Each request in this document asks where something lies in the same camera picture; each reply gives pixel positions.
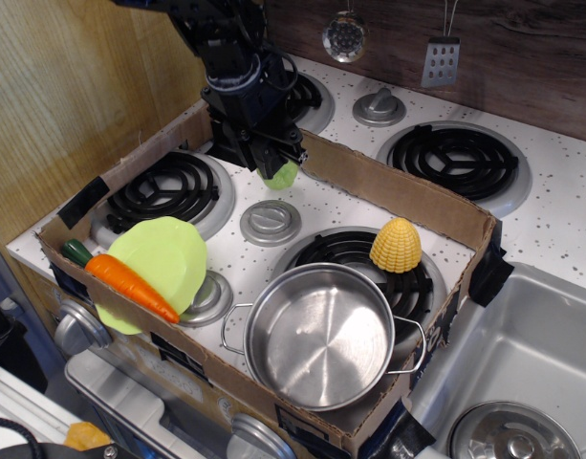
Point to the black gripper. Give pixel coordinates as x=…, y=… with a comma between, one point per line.
x=249, y=120

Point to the light green toy broccoli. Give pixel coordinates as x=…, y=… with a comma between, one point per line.
x=283, y=178

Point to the stainless steel pot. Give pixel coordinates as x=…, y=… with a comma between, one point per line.
x=320, y=337

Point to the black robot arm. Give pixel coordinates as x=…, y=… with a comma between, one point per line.
x=226, y=35

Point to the centre silver stove knob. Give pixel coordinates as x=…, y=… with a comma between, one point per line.
x=270, y=223

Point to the silver stove knob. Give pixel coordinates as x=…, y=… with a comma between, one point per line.
x=210, y=304
x=270, y=223
x=380, y=109

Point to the front left black burner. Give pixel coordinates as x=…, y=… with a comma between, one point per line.
x=187, y=185

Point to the light green plastic plate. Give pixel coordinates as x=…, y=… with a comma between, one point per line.
x=169, y=254

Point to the back silver stove knob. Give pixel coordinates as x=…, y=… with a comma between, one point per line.
x=380, y=109

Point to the brown cardboard fence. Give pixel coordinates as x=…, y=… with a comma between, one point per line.
x=337, y=187

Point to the hanging silver strainer ladle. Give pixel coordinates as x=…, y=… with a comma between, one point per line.
x=345, y=35

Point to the front silver stove knob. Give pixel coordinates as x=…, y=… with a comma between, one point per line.
x=210, y=304

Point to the yellow toy corn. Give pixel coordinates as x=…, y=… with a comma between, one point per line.
x=397, y=247

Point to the orange toy carrot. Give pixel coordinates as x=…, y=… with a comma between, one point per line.
x=121, y=278

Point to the hanging silver slotted spatula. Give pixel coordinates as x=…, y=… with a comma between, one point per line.
x=442, y=54

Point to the front right black burner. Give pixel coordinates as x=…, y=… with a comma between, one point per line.
x=414, y=296

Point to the back right black burner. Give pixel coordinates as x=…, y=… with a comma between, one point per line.
x=470, y=160

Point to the left silver oven knob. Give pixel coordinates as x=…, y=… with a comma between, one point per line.
x=78, y=330

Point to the silver oven knob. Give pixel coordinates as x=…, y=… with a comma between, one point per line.
x=250, y=438
x=78, y=330

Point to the lower silver oven knob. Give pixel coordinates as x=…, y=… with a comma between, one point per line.
x=250, y=438

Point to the orange object bottom left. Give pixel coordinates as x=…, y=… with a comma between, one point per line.
x=83, y=436

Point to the grey toy sink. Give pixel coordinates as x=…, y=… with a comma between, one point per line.
x=527, y=346

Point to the silver sink drain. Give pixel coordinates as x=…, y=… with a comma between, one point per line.
x=501, y=429

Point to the grey oven door handle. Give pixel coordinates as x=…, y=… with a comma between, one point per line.
x=147, y=418

